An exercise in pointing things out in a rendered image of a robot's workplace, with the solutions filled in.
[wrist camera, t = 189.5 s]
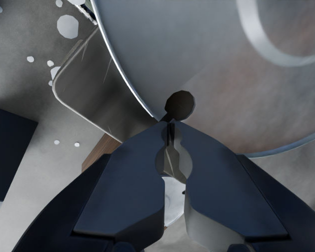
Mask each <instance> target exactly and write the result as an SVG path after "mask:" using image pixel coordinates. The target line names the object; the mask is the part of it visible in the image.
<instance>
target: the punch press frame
mask: <svg viewBox="0 0 315 252"><path fill-rule="evenodd" d="M73 5H74V6H75V7H76V8H77V9H78V10H79V11H80V12H81V13H82V14H83V15H84V16H85V17H86V18H87V19H88V20H89V21H90V22H91V23H92V24H93V25H94V26H96V25H97V23H98V22H97V19H96V16H95V15H94V14H95V13H94V10H93V7H92V4H91V0H85V3H83V4H81V5H75V4H73Z"/></svg>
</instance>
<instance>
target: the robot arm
mask: <svg viewBox="0 0 315 252"><path fill-rule="evenodd" d="M170 140H171V147H174V148H175V149H176V150H177V151H178V153H179V170H180V171H181V172H182V173H183V174H184V176H185V177H186V179H187V180H186V185H185V197H184V210H183V212H184V219H185V225H186V232H187V234H188V236H189V237H190V239H191V240H193V241H194V242H196V243H197V244H199V245H201V246H203V247H204V248H206V249H208V250H209V251H211V252H315V211H314V210H313V209H312V208H311V207H310V206H309V205H307V204H306V203H305V202H304V201H303V200H301V199H300V198H299V197H298V196H297V195H295V194H294V193H293V192H291V191H290V190H289V189H288V188H286V187H285V186H284V185H282V184H281V183H280V182H278V181H277V180H276V179H275V178H273V177H272V176H271V175H269V174H268V173H267V172H266V171H264V170H263V169H262V168H260V167H259V166H258V165H256V164H255V163H254V162H253V161H251V160H250V159H249V158H247V157H246V156H245V155H244V154H237V155H236V154H235V153H234V152H233V151H231V150H230V149H229V148H228V147H226V146H225V145H224V144H222V143H221V142H219V141H218V140H216V139H214V138H213V137H211V136H209V135H207V134H205V133H203V132H201V131H199V130H197V129H195V128H193V127H191V126H189V125H187V124H185V123H183V122H181V121H176V122H171V123H170V122H166V121H160V122H158V123H157V124H155V125H153V126H151V127H149V128H147V129H145V130H143V131H142V132H140V133H138V134H136V135H134V136H132V137H131V138H129V139H128V140H126V141H125V142H124V143H122V144H121V145H120V146H119V147H117V148H116V149H115V150H114V151H113V152H112V153H111V154H110V153H104V154H103V155H102V156H101V157H99V158H98V159H97V160H96V161H95V162H94V163H93V164H91V165H90V166H89V167H88V168H87V169H86V170H85V171H83V172H82V173H81V174H80V175H79V176H78V177H77V178H76V179H74V180H73V181H72V182H71V183H70V184H69V185H68V186H66V187H65V188H64V189H63V190H62V191H61V192H60V193H58V194H57V195H56V196H55V197H54V198H53V199H52V200H51V201H50V202H49V203H48V204H47V205H46V206H45V207H44V208H43V209H42V211H41V212H40V213H39V214H38V215H37V216H36V218H35V219H34V220H33V221H32V222H31V224H30V225H29V226H28V228H27V229H26V230H25V232H24V233H23V234H22V236H21V237H20V239H19V240H18V242H17V243H16V245H15V246H14V248H13V250H12V251H11V252H140V251H142V250H143V249H145V248H147V247H148V246H150V245H152V244H153V243H155V242H157V241H158V240H160V239H161V238H162V236H163V234H164V225H165V181H164V179H163V178H162V177H161V176H160V174H161V173H162V172H163V171H164V169H165V149H166V148H167V147H169V145H170Z"/></svg>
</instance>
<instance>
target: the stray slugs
mask: <svg viewBox="0 0 315 252"><path fill-rule="evenodd" d="M68 1H69V2H70V3H72V4H73V5H78V6H79V5H82V4H84V3H85V0H68ZM78 27H79V22H78V21H77V20H76V19H75V18H74V17H73V16H70V15H63V16H61V17H60V18H59V19H58V21H57V29H58V31H59V33H60V34H61V35H63V36H64V37H65V38H68V39H73V38H76V37H77V36H78ZM60 67H61V66H56V67H54V68H53V69H51V71H50V72H51V76H52V80H53V79H54V77H55V75H56V73H57V71H58V70H59V69H60Z"/></svg>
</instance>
